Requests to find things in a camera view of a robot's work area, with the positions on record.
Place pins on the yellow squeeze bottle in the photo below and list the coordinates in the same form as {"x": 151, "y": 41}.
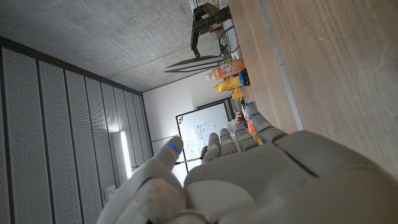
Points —
{"x": 228, "y": 84}

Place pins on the small green object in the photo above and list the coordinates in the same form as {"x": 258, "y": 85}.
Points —
{"x": 227, "y": 57}

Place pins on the small yellow toy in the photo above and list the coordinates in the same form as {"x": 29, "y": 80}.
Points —
{"x": 237, "y": 94}

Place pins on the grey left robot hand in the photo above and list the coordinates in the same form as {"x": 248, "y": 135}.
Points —
{"x": 255, "y": 180}

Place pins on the printed cardboard box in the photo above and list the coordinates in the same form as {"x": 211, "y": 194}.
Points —
{"x": 207, "y": 2}

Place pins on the whiteboard with black frame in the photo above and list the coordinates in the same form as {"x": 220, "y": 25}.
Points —
{"x": 202, "y": 124}

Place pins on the person in white shirt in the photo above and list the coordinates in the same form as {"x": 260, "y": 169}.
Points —
{"x": 238, "y": 117}

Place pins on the thin computer monitor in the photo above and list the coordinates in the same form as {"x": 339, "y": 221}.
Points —
{"x": 194, "y": 63}

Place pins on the orange and blue box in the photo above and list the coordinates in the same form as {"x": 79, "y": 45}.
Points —
{"x": 250, "y": 128}

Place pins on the blue round container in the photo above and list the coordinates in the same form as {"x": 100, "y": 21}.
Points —
{"x": 244, "y": 77}

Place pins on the orange label drink bottle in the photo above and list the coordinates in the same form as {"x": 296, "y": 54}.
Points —
{"x": 227, "y": 69}

